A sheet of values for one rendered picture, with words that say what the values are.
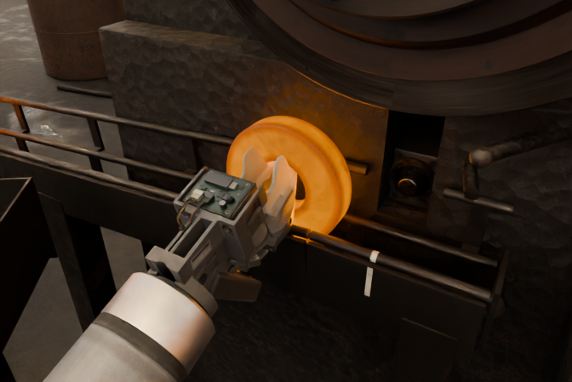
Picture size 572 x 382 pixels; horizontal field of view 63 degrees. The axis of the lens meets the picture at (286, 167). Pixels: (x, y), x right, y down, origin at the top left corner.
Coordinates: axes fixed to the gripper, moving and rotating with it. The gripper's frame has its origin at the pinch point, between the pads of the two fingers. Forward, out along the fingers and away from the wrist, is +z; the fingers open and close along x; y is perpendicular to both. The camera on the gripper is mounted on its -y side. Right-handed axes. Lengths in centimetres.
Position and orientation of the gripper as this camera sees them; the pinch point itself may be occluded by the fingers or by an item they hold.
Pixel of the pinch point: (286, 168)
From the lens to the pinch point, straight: 55.0
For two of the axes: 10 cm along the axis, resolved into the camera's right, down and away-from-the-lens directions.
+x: -8.7, -2.5, 4.3
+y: -1.4, -7.0, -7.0
